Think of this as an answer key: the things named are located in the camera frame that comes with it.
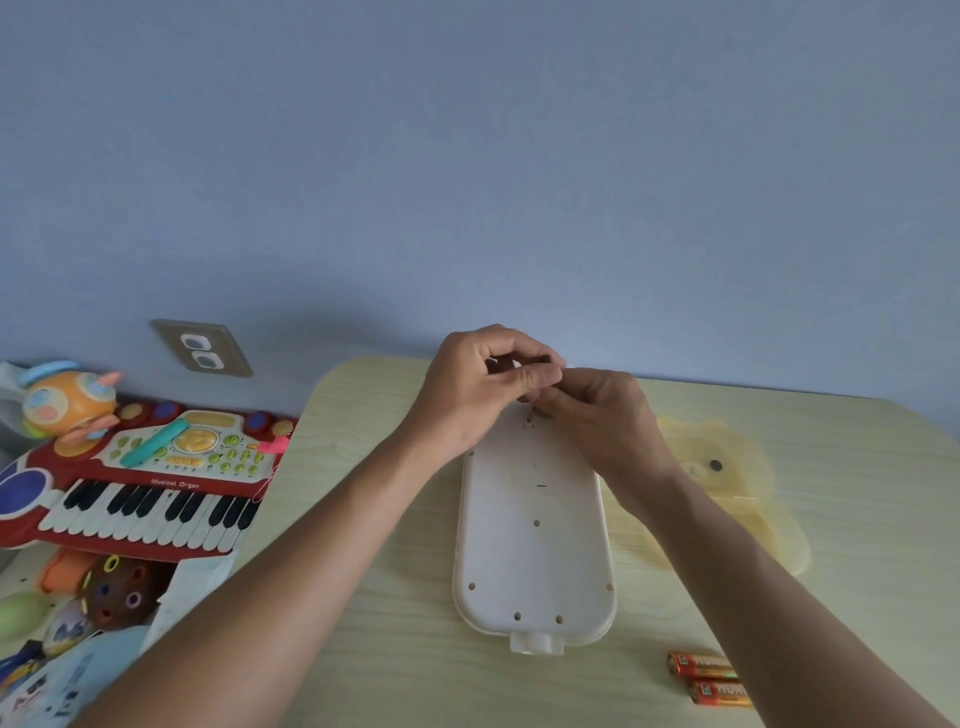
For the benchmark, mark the light blue printed package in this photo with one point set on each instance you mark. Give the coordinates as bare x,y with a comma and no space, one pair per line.
67,682

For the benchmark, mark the translucent yellow silicone toy cover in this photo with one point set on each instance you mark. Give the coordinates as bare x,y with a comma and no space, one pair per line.
731,465

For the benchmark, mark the red toy piano keyboard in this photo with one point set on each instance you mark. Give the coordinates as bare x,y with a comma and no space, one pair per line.
112,510

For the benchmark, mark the person's left thumb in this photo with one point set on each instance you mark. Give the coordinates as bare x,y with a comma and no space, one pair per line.
525,377

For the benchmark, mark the light green egg-shaped toy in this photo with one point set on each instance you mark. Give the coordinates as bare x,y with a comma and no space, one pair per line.
22,616

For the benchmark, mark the orange battery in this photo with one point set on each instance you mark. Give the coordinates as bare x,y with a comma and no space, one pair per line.
697,664
720,692

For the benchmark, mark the person's left hand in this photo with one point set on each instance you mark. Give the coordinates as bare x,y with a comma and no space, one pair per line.
454,390

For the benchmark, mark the white oblong plastic toy panel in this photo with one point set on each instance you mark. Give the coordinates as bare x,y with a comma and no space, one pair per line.
534,555

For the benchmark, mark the brown toy with coloured holes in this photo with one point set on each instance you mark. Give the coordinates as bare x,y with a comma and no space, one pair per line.
120,592

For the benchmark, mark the person's right forearm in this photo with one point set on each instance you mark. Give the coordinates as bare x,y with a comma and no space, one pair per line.
765,600

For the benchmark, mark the person's right fingers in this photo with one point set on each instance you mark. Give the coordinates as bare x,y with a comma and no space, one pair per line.
559,394

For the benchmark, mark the white and blue toy ball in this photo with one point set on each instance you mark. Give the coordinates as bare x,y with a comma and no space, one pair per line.
66,628

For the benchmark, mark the person's left forearm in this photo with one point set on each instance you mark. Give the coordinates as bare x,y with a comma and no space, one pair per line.
285,585

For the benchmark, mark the person's right hand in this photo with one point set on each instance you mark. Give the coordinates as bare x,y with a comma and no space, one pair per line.
611,435

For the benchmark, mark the pink toy microphone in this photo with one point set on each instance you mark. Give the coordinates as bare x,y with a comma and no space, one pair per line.
271,445

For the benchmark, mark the orange round toy with horn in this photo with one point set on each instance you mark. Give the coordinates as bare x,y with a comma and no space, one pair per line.
67,405

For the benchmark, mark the beige wall outlet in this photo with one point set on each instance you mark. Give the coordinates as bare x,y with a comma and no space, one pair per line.
201,349

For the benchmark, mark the orange plastic toy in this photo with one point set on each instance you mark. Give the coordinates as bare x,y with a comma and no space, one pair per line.
64,570

